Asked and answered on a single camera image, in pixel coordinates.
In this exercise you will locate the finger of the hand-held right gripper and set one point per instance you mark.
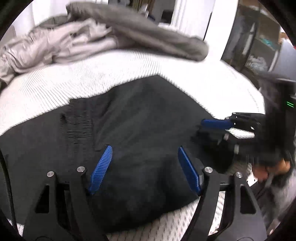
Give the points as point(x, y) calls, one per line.
point(216, 124)
point(208, 136)

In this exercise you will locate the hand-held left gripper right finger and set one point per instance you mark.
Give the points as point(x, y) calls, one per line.
point(188, 166)

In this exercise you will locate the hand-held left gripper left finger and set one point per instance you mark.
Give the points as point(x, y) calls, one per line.
point(101, 166)

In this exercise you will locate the black pants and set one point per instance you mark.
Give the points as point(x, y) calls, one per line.
point(143, 115)

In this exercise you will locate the person's right forearm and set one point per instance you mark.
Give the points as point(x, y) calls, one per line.
point(282, 199)

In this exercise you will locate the person's right hand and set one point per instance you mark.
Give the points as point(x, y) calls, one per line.
point(260, 172)

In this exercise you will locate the white crumpled cloth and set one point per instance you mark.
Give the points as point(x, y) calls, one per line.
point(255, 63)

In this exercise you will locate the dark storage shelf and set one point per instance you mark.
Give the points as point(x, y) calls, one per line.
point(261, 30)

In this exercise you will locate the dark grey garment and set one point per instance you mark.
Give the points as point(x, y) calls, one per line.
point(150, 34)

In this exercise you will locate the beige garment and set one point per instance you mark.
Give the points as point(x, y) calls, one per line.
point(46, 46)

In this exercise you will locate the white door frame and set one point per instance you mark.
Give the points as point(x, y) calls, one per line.
point(194, 18)

